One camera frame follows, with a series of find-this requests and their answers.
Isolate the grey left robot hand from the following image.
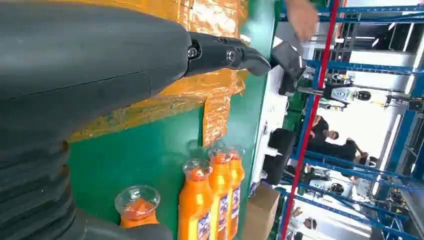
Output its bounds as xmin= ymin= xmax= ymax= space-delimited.
xmin=0 ymin=0 xmax=273 ymax=240

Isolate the orange drink bottle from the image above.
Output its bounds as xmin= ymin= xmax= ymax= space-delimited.
xmin=207 ymin=147 xmax=233 ymax=240
xmin=114 ymin=185 xmax=162 ymax=230
xmin=177 ymin=158 xmax=214 ymax=240
xmin=227 ymin=145 xmax=246 ymax=240

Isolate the green table mat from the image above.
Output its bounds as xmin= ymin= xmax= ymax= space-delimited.
xmin=67 ymin=0 xmax=282 ymax=240

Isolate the yellow plastic sheet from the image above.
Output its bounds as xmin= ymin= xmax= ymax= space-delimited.
xmin=49 ymin=0 xmax=249 ymax=148

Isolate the white table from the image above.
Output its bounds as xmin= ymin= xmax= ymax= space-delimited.
xmin=248 ymin=21 xmax=321 ymax=200

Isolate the dark tablet on stand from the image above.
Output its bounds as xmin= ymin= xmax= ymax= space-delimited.
xmin=269 ymin=40 xmax=308 ymax=97

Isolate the person's left hand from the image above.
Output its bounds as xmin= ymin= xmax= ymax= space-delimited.
xmin=284 ymin=0 xmax=320 ymax=43

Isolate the black carry bag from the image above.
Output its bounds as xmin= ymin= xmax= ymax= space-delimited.
xmin=262 ymin=153 xmax=293 ymax=187

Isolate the red pole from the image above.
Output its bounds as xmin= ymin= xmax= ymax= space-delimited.
xmin=280 ymin=0 xmax=342 ymax=240

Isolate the brown cardboard box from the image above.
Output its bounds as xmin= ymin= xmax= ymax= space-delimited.
xmin=241 ymin=184 xmax=281 ymax=240

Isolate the person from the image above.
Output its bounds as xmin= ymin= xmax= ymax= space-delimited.
xmin=307 ymin=138 xmax=369 ymax=168
xmin=308 ymin=115 xmax=341 ymax=151

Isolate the white humanoid robot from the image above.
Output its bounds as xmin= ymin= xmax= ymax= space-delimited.
xmin=322 ymin=82 xmax=374 ymax=108

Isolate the blue metal rack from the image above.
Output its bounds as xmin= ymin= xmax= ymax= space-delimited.
xmin=276 ymin=0 xmax=424 ymax=240

